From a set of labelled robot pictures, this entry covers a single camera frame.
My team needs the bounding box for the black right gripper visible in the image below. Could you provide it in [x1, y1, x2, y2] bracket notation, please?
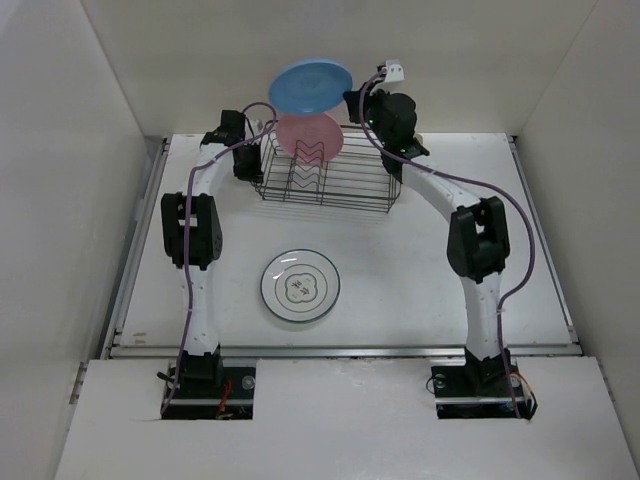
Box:
[343, 80, 391, 148]

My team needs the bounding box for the pink plate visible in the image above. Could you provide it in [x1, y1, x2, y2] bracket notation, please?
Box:
[275, 113, 344, 162]

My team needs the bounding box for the blue plate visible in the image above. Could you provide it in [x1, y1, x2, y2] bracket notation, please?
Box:
[268, 58, 353, 116]

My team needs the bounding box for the white plate grey flower outline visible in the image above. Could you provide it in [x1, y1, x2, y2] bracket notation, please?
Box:
[259, 248, 342, 326]

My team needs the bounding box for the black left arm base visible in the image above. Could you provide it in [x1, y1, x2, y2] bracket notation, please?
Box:
[157, 352, 257, 421]

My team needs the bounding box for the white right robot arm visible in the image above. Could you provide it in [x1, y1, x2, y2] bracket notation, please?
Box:
[343, 78, 510, 394]

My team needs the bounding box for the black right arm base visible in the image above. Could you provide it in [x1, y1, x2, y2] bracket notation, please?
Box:
[425, 353, 538, 421]

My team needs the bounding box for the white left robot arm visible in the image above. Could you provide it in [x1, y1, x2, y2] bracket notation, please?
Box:
[161, 110, 266, 357]

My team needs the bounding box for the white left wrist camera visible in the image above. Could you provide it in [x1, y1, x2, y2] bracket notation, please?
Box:
[246, 118, 268, 138]

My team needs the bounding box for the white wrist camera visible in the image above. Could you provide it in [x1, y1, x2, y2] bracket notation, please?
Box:
[246, 118, 268, 138]
[378, 59, 405, 85]

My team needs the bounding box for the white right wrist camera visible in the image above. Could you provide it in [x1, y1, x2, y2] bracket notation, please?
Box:
[378, 59, 405, 85]

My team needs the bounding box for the metal wire dish rack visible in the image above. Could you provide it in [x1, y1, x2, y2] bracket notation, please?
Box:
[253, 125, 401, 213]

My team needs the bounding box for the metal table edge rail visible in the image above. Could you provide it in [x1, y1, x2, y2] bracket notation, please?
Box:
[103, 343, 583, 359]

